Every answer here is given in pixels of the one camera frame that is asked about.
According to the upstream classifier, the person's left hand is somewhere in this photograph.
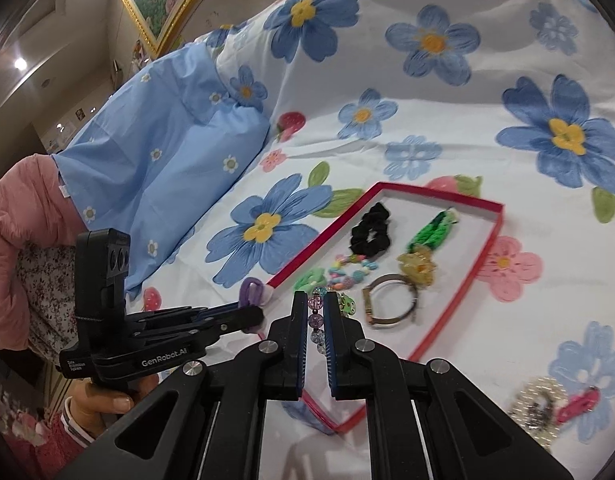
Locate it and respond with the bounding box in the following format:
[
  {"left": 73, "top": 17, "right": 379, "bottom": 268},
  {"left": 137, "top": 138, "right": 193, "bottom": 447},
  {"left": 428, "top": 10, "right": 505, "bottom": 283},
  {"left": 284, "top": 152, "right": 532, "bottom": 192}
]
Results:
[{"left": 66, "top": 375, "right": 158, "bottom": 438}]

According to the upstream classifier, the pastel candy bead bracelet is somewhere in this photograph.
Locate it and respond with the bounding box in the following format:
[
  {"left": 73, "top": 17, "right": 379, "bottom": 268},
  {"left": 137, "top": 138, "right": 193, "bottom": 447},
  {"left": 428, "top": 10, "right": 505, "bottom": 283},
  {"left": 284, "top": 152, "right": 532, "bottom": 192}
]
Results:
[{"left": 327, "top": 252, "right": 383, "bottom": 291}]

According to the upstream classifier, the green braided keychain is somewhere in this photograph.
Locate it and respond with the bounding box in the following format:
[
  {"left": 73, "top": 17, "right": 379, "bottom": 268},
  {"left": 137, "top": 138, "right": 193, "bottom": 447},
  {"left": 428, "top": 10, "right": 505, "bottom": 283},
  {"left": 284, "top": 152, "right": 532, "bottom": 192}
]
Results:
[{"left": 406, "top": 208, "right": 459, "bottom": 252}]

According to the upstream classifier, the white pearl bracelet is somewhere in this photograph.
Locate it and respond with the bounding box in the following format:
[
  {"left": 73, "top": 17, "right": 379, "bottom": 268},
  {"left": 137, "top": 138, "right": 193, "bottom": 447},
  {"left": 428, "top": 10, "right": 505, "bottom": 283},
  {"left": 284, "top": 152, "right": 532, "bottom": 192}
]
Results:
[{"left": 508, "top": 376, "right": 573, "bottom": 449}]

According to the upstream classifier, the black scrunchie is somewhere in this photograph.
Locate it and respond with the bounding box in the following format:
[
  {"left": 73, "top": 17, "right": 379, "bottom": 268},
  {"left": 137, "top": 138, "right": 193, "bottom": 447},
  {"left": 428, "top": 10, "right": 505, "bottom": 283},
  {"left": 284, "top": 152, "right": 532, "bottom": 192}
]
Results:
[{"left": 350, "top": 203, "right": 391, "bottom": 259}]

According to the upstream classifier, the light blue pillow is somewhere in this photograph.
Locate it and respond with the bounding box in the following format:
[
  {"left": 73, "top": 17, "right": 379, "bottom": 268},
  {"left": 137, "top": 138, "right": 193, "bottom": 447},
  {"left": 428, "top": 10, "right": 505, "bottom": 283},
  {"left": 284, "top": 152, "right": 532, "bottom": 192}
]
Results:
[{"left": 53, "top": 44, "right": 269, "bottom": 294}]

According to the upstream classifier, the yellow hair claw clip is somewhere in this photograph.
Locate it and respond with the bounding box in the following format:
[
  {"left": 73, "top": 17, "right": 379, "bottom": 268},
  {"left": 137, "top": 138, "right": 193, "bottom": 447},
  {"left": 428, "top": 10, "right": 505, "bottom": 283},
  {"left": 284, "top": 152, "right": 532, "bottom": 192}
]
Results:
[{"left": 396, "top": 247, "right": 437, "bottom": 287}]

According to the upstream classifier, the pink hair clip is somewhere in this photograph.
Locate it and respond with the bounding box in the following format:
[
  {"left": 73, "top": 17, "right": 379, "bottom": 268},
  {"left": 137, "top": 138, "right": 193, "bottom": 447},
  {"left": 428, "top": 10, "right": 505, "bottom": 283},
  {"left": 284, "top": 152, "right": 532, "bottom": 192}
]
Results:
[{"left": 556, "top": 387, "right": 600, "bottom": 425}]

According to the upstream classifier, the red jewelry tray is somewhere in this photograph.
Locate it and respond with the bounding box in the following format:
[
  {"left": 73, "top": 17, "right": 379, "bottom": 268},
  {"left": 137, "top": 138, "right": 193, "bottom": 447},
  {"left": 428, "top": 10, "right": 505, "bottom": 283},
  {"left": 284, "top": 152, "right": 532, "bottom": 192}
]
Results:
[{"left": 256, "top": 181, "right": 506, "bottom": 435}]

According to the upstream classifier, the rose gold wristwatch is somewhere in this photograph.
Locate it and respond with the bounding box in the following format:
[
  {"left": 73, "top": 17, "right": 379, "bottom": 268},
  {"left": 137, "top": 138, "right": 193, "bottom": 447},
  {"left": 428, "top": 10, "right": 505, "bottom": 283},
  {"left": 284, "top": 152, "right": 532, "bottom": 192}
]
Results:
[{"left": 362, "top": 273, "right": 419, "bottom": 327}]

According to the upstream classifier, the floral white bed sheet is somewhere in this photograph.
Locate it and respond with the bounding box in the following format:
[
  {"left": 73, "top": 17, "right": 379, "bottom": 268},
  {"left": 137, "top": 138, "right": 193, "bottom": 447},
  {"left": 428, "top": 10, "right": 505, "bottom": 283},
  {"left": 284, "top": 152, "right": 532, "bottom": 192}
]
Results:
[{"left": 132, "top": 0, "right": 615, "bottom": 479}]

